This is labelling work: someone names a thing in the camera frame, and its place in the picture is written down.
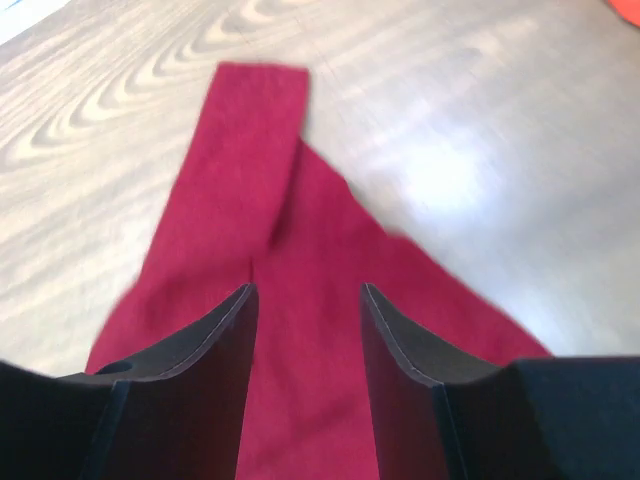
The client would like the dark red t shirt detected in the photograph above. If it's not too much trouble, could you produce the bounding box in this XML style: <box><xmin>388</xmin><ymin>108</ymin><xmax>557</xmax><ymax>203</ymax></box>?
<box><xmin>87</xmin><ymin>62</ymin><xmax>546</xmax><ymax>479</ymax></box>

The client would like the folded orange t shirt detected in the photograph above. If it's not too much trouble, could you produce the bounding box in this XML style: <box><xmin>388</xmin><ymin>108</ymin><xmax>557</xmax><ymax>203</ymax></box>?
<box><xmin>608</xmin><ymin>0</ymin><xmax>640</xmax><ymax>27</ymax></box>

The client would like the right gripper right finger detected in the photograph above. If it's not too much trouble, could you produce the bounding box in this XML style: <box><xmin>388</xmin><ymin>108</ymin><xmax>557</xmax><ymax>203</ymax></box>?
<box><xmin>360</xmin><ymin>284</ymin><xmax>639</xmax><ymax>479</ymax></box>

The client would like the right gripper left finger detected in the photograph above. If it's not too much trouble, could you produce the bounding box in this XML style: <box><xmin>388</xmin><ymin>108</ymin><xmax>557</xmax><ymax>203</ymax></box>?
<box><xmin>1</xmin><ymin>284</ymin><xmax>258</xmax><ymax>479</ymax></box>

